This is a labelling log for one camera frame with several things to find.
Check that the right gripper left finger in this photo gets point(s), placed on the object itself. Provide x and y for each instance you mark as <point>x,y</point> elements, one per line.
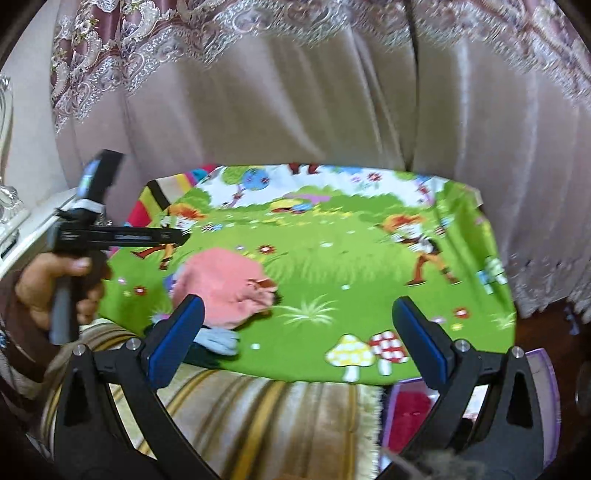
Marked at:
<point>110,422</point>

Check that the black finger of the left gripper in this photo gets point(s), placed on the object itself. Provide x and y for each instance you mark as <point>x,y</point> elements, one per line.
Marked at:
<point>144,237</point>

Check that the pink fleece cloth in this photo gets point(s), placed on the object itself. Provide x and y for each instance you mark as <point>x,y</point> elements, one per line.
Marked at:
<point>232,286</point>

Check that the person's left hand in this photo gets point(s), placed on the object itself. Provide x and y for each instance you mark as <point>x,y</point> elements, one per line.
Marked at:
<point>37,283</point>

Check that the green cartoon print mat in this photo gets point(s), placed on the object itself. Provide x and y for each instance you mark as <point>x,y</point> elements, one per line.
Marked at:
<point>342,244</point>

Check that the striped beige sofa cushion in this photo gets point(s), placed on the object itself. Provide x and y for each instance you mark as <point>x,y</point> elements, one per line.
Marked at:
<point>247,427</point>

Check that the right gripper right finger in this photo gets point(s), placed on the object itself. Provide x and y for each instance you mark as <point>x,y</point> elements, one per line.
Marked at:
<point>486,423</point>

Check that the beige pink curtain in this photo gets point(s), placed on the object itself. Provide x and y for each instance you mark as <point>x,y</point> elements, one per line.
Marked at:
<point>495,94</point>

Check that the dark green knit cloth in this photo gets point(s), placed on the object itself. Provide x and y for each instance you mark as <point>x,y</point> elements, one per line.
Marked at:
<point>203,359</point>

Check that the red fuzzy cloth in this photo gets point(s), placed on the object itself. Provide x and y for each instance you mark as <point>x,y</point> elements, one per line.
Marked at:
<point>406,413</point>

